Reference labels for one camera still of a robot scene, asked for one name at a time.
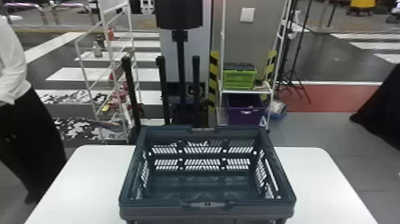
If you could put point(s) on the person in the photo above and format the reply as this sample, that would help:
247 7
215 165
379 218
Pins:
15 103

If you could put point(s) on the black tripod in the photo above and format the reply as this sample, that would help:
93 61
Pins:
292 75

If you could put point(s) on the yellow black striped post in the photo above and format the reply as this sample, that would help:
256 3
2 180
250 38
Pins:
214 72

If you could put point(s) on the green crate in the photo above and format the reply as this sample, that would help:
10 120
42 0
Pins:
239 78

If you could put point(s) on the purple crate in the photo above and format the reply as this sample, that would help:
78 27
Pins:
243 109

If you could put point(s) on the white wall plate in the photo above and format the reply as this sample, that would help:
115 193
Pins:
247 14

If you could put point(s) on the blue basket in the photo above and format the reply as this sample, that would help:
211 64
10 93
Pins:
206 187

